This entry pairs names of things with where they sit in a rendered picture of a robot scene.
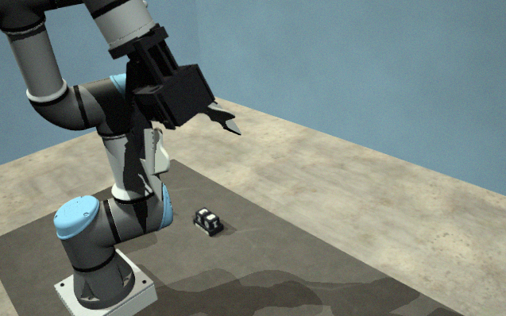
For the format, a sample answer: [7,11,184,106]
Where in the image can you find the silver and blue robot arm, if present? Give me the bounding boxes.
[0,0,173,310]

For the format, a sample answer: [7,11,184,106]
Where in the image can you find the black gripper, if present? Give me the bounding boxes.
[108,23,241,201]

